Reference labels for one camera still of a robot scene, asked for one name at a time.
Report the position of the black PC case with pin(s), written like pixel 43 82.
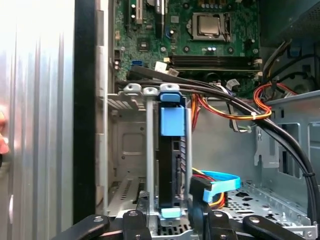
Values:
pixel 83 100

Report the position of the hard disk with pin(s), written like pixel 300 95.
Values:
pixel 166 160

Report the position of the white expansion slot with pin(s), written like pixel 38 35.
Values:
pixel 139 12

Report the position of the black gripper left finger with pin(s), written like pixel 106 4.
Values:
pixel 100 227

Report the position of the silver CPU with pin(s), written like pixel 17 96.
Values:
pixel 208 25

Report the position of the green motherboard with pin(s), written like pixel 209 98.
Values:
pixel 155 50

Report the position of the silver optical drive cage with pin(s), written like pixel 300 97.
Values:
pixel 295 110

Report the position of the person's hand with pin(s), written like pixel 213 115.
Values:
pixel 3 145

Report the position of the grey power supply unit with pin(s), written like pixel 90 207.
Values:
pixel 300 20

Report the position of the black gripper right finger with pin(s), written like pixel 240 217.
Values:
pixel 200 220

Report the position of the silver disk bay cage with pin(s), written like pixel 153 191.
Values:
pixel 130 140

